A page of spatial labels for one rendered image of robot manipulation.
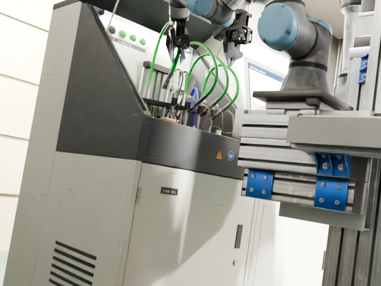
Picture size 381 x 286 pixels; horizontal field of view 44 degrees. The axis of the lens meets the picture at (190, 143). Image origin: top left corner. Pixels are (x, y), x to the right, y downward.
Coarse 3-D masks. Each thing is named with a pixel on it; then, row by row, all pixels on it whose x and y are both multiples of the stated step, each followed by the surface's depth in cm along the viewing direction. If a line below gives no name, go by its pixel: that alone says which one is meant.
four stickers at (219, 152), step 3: (219, 150) 190; (222, 150) 191; (228, 150) 194; (216, 153) 189; (219, 153) 190; (222, 153) 191; (228, 153) 194; (231, 153) 195; (234, 153) 196; (216, 156) 189; (219, 156) 190; (222, 156) 191; (228, 156) 194; (231, 156) 195; (228, 159) 194; (231, 159) 195
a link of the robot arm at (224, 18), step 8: (216, 0) 167; (224, 0) 166; (232, 0) 165; (240, 0) 165; (216, 8) 166; (224, 8) 167; (232, 8) 167; (216, 16) 168; (224, 16) 169; (232, 16) 172; (216, 24) 173; (224, 24) 173
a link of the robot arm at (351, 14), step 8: (344, 0) 195; (352, 0) 192; (360, 0) 190; (344, 8) 194; (352, 8) 192; (360, 8) 191; (352, 16) 193; (344, 24) 196; (352, 24) 192; (344, 32) 196; (352, 32) 192; (344, 40) 195; (352, 40) 192; (344, 48) 194; (344, 56) 194; (344, 64) 193; (344, 72) 191; (344, 80) 190; (336, 88) 196; (344, 88) 188; (336, 96) 195; (344, 96) 189
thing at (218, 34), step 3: (231, 24) 187; (219, 27) 191; (222, 27) 190; (225, 27) 188; (216, 30) 192; (219, 30) 191; (222, 30) 190; (225, 30) 190; (213, 33) 193; (216, 33) 192; (219, 33) 191; (222, 33) 191; (213, 36) 193; (216, 36) 192; (219, 36) 192; (222, 36) 193; (216, 39) 194; (219, 39) 194; (222, 39) 195
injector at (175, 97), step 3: (174, 93) 206; (174, 96) 206; (177, 96) 206; (171, 99) 207; (174, 99) 206; (177, 99) 207; (171, 102) 206; (174, 102) 206; (171, 105) 206; (174, 105) 205; (177, 105) 204; (171, 108) 206; (174, 108) 206; (174, 111) 206; (171, 114) 206; (174, 114) 206
